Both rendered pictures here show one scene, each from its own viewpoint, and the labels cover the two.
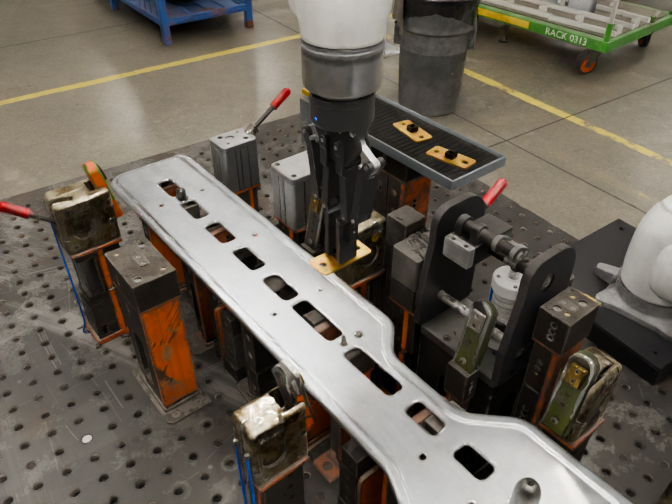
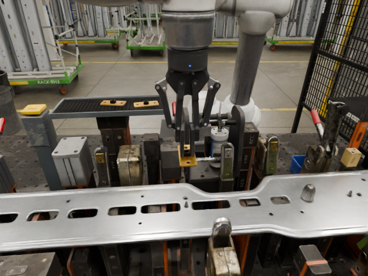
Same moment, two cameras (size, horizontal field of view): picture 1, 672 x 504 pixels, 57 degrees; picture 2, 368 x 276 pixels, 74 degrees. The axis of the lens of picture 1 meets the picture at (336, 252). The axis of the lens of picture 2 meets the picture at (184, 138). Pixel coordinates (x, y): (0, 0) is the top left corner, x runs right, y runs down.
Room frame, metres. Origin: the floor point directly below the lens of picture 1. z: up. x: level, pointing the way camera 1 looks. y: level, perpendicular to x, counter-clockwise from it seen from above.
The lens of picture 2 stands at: (0.40, 0.39, 1.50)
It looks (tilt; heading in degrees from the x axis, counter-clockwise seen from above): 31 degrees down; 304
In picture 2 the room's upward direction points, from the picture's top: straight up
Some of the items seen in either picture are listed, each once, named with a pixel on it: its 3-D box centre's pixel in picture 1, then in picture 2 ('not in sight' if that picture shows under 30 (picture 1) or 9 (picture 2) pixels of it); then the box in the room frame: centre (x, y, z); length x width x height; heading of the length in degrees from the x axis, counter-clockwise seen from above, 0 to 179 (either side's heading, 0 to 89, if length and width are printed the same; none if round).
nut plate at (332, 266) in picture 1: (340, 254); (187, 153); (0.66, -0.01, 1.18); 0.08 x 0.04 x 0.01; 129
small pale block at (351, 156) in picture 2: not in sight; (335, 193); (0.32, -0.45, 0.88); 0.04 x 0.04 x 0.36; 39
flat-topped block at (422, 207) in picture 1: (397, 234); (120, 160); (1.05, -0.13, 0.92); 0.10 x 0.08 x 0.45; 39
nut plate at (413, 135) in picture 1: (412, 128); (113, 102); (1.06, -0.14, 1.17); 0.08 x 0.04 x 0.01; 28
